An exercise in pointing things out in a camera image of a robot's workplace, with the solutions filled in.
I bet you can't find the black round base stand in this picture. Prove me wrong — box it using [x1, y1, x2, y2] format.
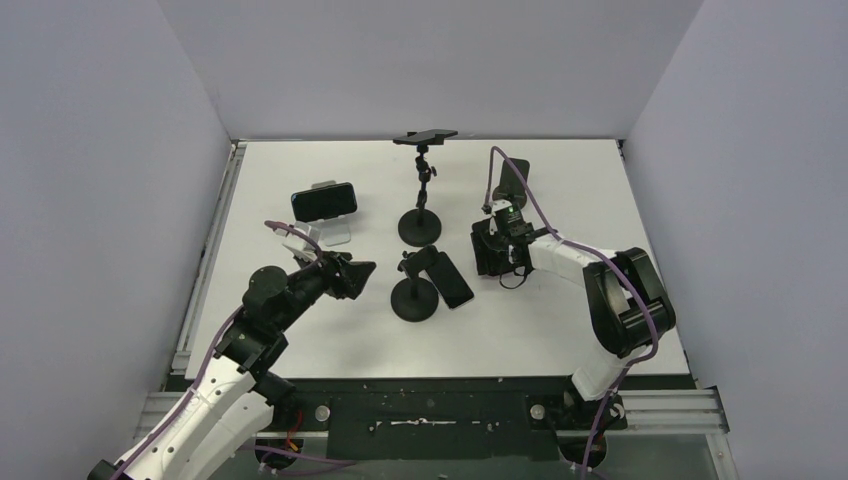
[390, 245, 439, 323]

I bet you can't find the phone on tripod stand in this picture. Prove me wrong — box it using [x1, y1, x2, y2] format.
[392, 129, 458, 147]

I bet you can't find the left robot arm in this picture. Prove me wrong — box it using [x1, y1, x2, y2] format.
[88, 252, 376, 479]

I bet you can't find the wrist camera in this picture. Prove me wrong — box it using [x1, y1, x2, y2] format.
[483, 199, 515, 235]
[281, 224, 320, 263]

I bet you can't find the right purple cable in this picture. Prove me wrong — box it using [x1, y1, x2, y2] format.
[483, 146, 660, 480]

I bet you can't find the tall black tripod stand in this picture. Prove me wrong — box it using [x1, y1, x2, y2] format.
[398, 146, 442, 247]

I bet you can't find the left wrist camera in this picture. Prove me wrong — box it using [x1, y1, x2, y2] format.
[281, 224, 320, 263]

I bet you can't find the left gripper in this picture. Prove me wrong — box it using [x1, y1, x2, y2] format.
[275, 248, 375, 332]

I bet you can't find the purple cable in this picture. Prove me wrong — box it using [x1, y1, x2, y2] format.
[483, 146, 660, 480]
[109, 220, 326, 480]

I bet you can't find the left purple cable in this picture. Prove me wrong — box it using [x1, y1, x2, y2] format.
[109, 220, 326, 480]

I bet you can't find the wooden base phone stand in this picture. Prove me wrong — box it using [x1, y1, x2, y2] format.
[492, 158, 530, 209]

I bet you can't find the white metal phone stand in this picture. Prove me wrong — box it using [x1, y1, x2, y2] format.
[310, 180, 351, 246]

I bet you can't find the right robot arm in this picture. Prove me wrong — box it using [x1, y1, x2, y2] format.
[470, 201, 676, 427]

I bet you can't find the phone from wooden stand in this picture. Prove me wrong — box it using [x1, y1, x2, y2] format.
[425, 252, 475, 310]

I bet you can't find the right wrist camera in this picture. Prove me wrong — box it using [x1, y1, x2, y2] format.
[483, 199, 515, 235]

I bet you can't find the phone on white stand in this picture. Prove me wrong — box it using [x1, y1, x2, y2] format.
[290, 182, 358, 222]

